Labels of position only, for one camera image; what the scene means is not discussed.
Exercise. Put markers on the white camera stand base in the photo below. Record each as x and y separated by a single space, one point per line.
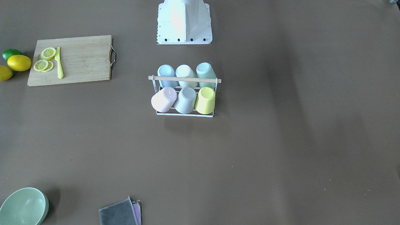
184 22

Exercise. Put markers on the white wire cup holder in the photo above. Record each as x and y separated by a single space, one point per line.
172 111

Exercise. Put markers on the grey cloth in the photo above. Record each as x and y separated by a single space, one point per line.
121 213

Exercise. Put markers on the grey plastic cup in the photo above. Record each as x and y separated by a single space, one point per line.
185 100

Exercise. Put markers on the green lime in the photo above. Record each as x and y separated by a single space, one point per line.
6 54

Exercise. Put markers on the lemon slice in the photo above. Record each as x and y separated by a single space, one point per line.
48 53
43 65

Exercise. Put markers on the bamboo cutting board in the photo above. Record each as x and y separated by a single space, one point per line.
83 59

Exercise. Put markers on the green bowl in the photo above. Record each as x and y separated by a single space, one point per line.
26 206

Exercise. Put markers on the yellow lemon upper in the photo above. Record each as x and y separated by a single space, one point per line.
19 63

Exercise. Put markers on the light blue plastic cup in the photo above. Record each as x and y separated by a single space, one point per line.
167 71

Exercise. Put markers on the white plastic cup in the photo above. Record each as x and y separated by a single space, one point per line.
184 71

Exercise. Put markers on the yellow plastic cup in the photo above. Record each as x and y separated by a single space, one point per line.
205 101

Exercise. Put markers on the pink plastic cup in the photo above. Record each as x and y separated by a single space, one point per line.
163 100

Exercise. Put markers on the yellow lemon lower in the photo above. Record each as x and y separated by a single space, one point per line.
5 73

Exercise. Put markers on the pink cloth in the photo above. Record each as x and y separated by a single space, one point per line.
137 211

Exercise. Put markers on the yellow lemon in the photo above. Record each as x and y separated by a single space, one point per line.
5 73
19 63

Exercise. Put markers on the green plastic cup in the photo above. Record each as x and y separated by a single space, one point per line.
205 71

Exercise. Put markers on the yellow plastic knife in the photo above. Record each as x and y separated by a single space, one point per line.
57 57

